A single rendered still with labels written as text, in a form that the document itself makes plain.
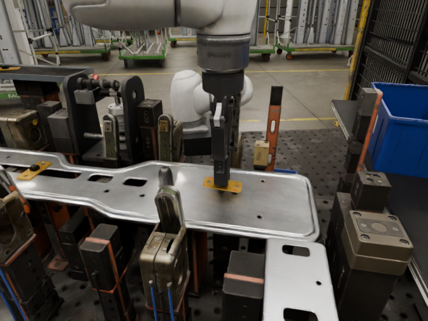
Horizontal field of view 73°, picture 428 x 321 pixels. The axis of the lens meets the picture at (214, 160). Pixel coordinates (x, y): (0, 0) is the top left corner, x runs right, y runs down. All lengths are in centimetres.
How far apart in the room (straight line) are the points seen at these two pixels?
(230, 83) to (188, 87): 85
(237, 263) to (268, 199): 17
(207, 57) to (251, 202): 30
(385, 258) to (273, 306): 19
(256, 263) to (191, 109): 98
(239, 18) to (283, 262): 39
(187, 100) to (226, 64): 89
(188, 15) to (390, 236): 45
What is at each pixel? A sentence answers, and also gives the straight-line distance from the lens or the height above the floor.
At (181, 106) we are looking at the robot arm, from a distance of 138.
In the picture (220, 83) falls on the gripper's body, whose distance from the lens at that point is 51.
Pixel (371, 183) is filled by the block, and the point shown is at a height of 108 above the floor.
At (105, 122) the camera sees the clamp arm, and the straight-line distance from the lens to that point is 82.
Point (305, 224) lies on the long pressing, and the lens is 59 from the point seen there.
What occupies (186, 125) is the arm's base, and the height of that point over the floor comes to 83.
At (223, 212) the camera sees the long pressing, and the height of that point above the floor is 100.
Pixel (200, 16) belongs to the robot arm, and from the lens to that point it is 48.
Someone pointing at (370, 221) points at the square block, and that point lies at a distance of 54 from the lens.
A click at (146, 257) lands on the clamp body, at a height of 104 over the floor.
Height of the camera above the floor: 137
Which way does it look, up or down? 29 degrees down
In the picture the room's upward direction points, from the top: straight up
